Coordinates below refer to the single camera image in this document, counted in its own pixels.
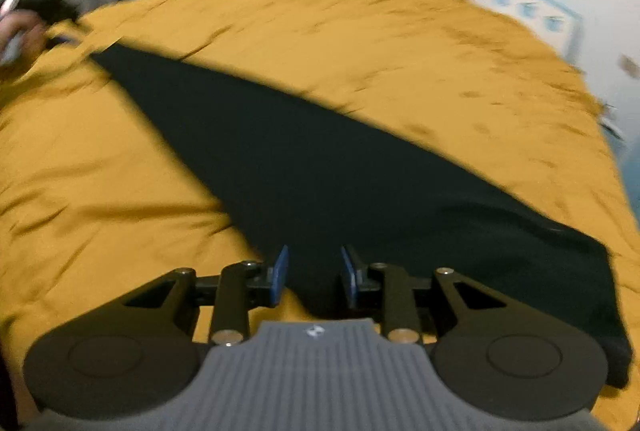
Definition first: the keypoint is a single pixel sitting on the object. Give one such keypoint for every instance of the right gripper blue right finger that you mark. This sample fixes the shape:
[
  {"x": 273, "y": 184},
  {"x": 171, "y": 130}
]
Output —
[{"x": 383, "y": 292}]

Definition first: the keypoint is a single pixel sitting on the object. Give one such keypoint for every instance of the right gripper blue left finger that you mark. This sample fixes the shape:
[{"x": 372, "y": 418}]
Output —
[{"x": 240, "y": 288}]

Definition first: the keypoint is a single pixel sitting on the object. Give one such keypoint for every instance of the black pants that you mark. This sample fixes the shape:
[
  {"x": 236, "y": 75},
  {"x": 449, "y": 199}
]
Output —
[{"x": 290, "y": 172}]

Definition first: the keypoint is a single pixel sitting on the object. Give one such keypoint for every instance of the person left hand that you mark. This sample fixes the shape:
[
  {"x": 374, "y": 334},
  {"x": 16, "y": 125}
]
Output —
[{"x": 23, "y": 36}]

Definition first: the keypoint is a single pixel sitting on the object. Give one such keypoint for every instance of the yellow quilted bed cover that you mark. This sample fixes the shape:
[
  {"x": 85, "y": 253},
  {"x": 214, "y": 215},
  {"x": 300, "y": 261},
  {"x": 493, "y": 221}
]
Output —
[{"x": 94, "y": 203}]

